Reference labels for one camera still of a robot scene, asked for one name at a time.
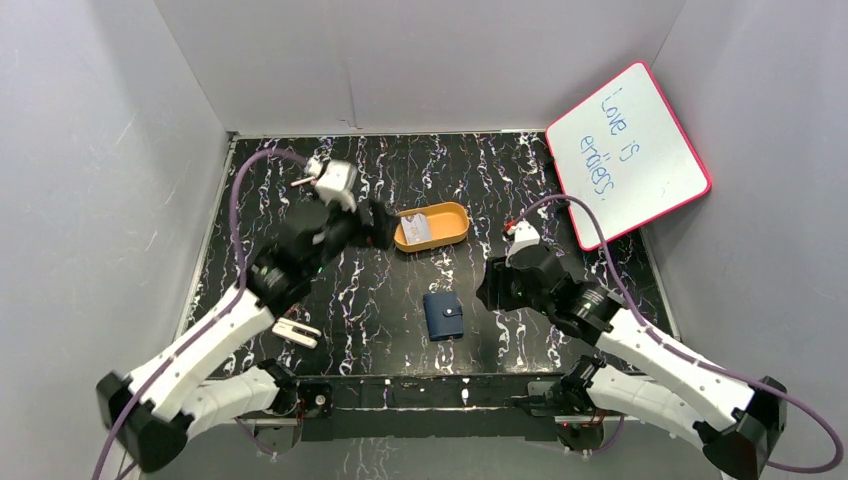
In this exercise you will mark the grey credit card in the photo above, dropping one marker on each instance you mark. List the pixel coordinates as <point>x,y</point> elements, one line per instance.
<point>415,228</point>

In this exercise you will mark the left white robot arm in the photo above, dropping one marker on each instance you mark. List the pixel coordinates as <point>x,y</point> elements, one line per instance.
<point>156,409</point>

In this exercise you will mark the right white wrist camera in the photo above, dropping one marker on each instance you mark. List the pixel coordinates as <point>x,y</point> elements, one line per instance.
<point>520,235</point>

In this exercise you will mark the pink framed whiteboard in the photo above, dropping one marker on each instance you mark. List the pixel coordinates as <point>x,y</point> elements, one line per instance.
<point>624,154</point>

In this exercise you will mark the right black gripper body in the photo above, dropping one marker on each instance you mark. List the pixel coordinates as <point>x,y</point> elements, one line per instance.
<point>537,303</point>

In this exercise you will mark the orange oval tray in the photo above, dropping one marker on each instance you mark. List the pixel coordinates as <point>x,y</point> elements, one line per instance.
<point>449,223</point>

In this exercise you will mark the red capped marker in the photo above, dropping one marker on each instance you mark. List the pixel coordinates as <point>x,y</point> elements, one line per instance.
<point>309,180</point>

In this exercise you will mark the navy blue card holder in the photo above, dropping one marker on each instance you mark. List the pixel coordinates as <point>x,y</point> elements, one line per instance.
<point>444,316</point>

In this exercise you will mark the white whiteboard eraser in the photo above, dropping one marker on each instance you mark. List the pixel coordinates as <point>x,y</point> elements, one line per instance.
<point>297,333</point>

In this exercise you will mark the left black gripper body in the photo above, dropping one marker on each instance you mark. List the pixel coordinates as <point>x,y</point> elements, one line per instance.
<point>370,223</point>

